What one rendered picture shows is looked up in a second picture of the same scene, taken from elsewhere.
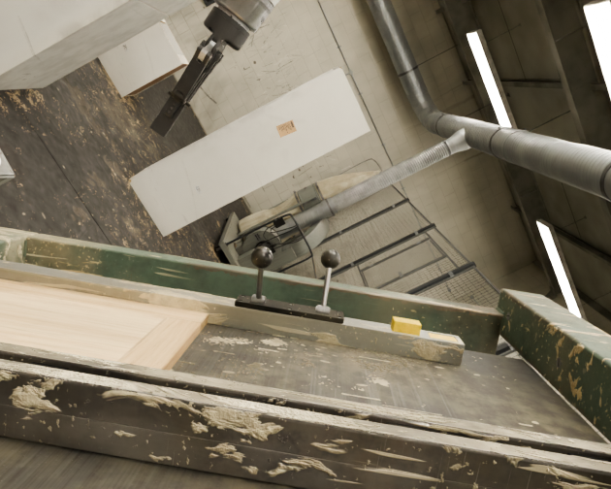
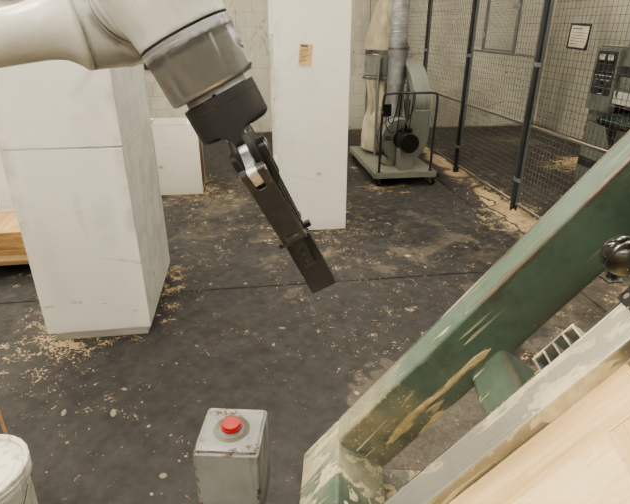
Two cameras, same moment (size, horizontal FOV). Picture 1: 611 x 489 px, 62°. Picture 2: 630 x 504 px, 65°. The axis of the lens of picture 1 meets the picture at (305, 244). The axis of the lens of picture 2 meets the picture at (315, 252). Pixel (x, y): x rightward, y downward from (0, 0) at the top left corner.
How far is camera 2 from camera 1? 47 cm
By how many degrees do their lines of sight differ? 21
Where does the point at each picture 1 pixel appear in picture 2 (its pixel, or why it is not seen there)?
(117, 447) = not seen: outside the picture
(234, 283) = (545, 264)
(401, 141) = not seen: outside the picture
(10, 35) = (115, 273)
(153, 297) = (546, 414)
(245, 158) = (314, 112)
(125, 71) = (182, 178)
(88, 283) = (470, 470)
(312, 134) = (324, 28)
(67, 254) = (382, 416)
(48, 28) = (122, 238)
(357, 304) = not seen: outside the picture
